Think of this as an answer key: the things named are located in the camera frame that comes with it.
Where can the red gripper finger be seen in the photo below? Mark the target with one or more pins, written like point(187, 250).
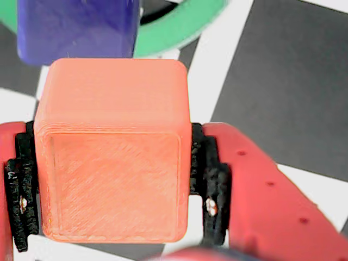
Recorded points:
point(266, 206)
point(21, 185)

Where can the orange cube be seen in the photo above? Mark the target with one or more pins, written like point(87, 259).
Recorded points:
point(114, 136)

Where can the blue cube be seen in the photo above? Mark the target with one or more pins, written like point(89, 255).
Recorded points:
point(76, 27)

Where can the black white marker checkerboard mat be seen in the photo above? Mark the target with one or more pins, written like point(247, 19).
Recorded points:
point(272, 81)

